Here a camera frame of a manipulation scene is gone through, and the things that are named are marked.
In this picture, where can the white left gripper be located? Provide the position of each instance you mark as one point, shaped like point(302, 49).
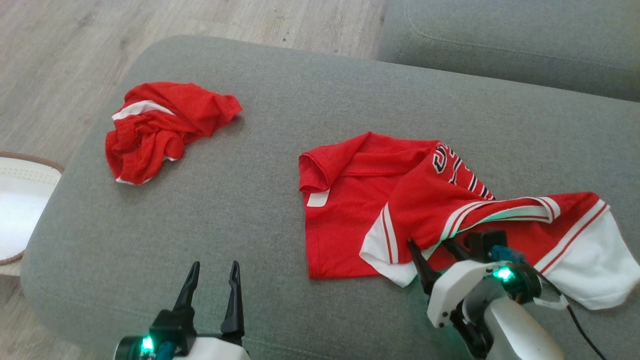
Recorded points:
point(210, 350)

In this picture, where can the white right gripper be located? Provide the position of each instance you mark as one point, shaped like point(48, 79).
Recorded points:
point(450, 285)

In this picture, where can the red white jersey shirt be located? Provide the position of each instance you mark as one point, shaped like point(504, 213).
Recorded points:
point(350, 225)

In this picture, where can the red shorts with white stripe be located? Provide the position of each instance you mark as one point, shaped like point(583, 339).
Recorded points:
point(160, 125)

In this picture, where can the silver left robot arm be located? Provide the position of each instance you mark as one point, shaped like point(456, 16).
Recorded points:
point(131, 350)

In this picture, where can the large grey sofa seat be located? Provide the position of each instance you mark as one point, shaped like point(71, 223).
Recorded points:
point(250, 225)

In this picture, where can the white laundry basket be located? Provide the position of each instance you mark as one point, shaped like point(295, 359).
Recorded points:
point(22, 200)

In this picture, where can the grey sofa cushion section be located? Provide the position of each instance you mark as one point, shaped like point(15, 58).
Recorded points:
point(525, 40)

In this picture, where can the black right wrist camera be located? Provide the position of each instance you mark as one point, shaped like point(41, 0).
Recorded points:
point(482, 242)

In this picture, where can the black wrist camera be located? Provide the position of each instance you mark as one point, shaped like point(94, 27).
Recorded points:
point(172, 325)
point(482, 242)

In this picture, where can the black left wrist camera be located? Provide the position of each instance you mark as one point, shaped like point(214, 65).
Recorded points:
point(172, 325)

